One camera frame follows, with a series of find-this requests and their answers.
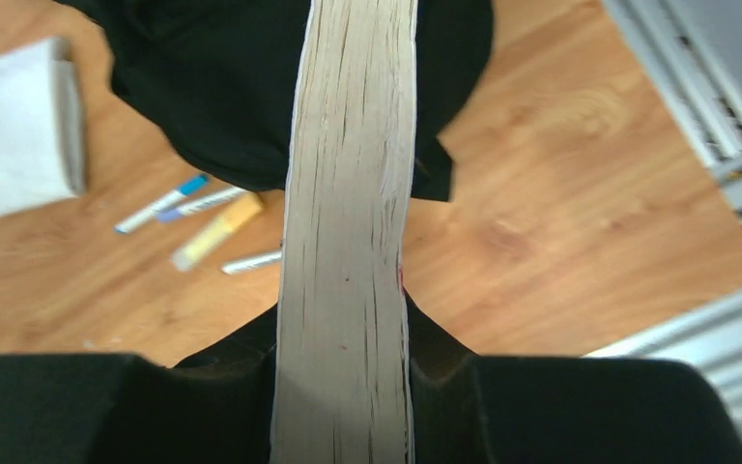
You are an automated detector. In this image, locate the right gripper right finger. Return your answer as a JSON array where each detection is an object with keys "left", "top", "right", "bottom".
[{"left": 407, "top": 303, "right": 742, "bottom": 463}]

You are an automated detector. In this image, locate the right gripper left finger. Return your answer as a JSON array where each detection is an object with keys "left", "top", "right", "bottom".
[{"left": 0, "top": 309, "right": 276, "bottom": 463}]

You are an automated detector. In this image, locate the Little Women book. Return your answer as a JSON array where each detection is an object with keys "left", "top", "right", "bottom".
[{"left": 270, "top": 1, "right": 417, "bottom": 463}]

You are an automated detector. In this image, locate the black student backpack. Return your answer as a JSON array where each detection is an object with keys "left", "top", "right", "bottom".
[{"left": 72, "top": 0, "right": 494, "bottom": 202}]

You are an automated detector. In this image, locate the brown capped white marker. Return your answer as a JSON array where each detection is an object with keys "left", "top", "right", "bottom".
[{"left": 221, "top": 249, "right": 282, "bottom": 276}]

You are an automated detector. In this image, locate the yellow glue stick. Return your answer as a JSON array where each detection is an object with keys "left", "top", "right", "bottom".
[{"left": 171, "top": 193, "right": 264, "bottom": 272}]

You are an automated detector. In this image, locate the lilac capped white marker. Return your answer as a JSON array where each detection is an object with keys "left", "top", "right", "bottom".
[{"left": 156, "top": 187, "right": 247, "bottom": 223}]

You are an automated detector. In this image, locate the blue capped white marker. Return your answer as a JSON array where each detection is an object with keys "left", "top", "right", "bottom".
[{"left": 114, "top": 174, "right": 209, "bottom": 234}]

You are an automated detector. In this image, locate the folded white cloth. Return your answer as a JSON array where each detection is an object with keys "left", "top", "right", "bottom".
[{"left": 0, "top": 37, "right": 86, "bottom": 218}]

